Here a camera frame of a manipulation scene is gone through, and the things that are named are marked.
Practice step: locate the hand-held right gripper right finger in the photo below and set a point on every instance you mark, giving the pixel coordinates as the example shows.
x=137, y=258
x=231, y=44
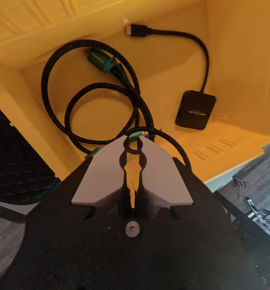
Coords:
x=164, y=179

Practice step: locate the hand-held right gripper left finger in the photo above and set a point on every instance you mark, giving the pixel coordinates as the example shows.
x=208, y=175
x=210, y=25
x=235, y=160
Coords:
x=103, y=176

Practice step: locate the yellow plastic bin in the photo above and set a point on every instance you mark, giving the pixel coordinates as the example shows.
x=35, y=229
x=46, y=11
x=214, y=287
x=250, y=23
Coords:
x=171, y=68

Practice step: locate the black mesh pad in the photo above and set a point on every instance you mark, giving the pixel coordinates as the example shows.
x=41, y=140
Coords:
x=17, y=158

